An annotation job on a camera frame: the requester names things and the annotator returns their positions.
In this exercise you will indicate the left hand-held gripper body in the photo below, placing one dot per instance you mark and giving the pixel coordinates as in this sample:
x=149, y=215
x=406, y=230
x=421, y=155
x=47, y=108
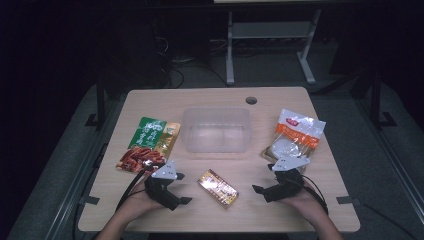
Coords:
x=161, y=191

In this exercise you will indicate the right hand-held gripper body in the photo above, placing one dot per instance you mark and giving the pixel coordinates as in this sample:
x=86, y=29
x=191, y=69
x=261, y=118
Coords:
x=288, y=185

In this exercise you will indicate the gold snack packet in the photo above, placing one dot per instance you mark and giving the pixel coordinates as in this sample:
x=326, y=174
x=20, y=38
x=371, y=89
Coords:
x=218, y=188

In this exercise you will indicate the green and red snack packet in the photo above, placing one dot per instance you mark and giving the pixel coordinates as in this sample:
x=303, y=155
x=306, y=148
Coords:
x=148, y=143

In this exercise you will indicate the clear plastic container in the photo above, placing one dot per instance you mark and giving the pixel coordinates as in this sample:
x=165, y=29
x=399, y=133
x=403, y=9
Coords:
x=216, y=130

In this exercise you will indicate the person's right hand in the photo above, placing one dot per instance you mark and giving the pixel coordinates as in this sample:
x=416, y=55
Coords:
x=301, y=203

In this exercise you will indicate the person's left hand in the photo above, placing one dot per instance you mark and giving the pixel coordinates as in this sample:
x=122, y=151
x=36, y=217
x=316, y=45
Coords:
x=140, y=200

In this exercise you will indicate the white and orange snack packet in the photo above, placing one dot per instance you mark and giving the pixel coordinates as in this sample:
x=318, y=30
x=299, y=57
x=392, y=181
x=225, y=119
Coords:
x=296, y=133

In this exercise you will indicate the grey tape strip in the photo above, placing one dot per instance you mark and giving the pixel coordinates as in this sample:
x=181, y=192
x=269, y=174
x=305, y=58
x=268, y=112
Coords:
x=89, y=200
x=348, y=200

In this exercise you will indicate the black metal stand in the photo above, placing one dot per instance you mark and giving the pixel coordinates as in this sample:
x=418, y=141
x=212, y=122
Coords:
x=100, y=103
x=378, y=100

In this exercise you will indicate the white metal stand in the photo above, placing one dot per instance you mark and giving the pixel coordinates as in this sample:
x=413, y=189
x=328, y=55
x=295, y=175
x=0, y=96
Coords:
x=271, y=30

